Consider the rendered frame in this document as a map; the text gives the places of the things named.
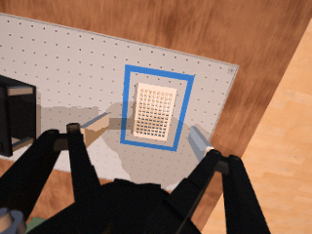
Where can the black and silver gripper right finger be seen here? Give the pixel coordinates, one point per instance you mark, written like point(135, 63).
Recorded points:
point(243, 214)

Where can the blue tape outline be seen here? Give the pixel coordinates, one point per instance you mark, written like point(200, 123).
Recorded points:
point(157, 72)

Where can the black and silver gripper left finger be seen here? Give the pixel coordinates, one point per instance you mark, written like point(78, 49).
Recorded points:
point(22, 184)

